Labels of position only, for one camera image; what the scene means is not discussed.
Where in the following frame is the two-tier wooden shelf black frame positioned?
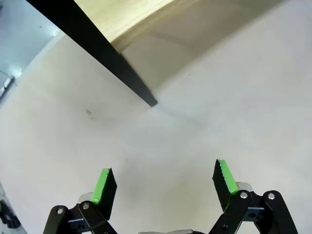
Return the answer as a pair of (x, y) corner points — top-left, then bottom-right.
(25, 0), (195, 108)

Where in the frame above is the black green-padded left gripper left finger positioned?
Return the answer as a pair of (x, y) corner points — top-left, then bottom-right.
(43, 167), (118, 234)

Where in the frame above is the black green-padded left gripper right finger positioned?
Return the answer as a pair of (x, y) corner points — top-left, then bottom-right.
(208, 158), (299, 234)

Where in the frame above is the white power strip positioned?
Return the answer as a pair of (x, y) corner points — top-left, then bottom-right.
(0, 75), (16, 98)

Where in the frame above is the small black bracket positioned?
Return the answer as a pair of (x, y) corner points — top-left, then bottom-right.
(0, 199), (20, 229)

